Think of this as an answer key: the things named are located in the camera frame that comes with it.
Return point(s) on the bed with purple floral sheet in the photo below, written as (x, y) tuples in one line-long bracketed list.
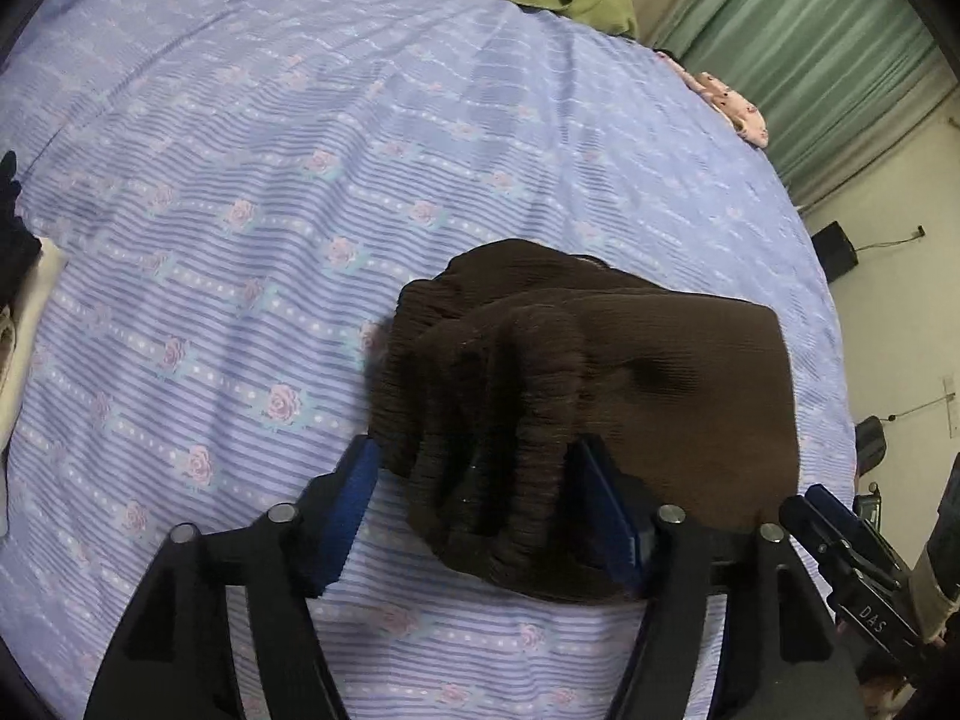
[(225, 90)]

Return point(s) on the pink patterned garment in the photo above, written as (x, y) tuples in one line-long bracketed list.
[(731, 105)]

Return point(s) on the green curtain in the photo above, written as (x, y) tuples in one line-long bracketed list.
[(825, 52)]

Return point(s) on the brown fleece pants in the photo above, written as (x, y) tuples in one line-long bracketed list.
[(675, 375)]

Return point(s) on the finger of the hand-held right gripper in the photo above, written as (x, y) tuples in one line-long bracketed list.
[(832, 510), (817, 540)]

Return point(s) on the black and orange backpack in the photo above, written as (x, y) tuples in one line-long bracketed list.
[(870, 446)]

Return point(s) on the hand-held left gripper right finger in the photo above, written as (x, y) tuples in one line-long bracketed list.
[(607, 510)]

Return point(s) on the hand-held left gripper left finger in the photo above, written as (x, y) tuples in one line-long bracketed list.
[(345, 517)]

